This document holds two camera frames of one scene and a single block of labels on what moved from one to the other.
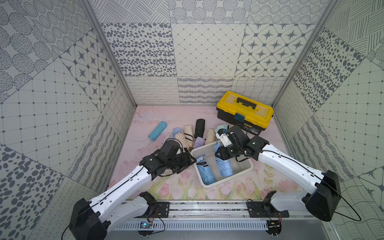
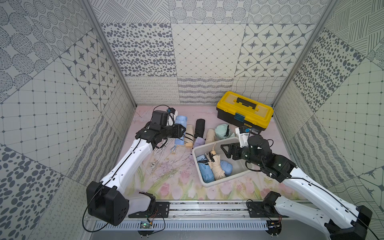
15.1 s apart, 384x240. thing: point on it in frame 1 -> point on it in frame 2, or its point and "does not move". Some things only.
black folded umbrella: (199, 128) does not move
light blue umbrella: (206, 175) does not move
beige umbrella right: (210, 136) does not move
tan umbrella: (180, 136) -> (215, 166)
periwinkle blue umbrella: (224, 166) does not move
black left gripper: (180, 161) -> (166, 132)
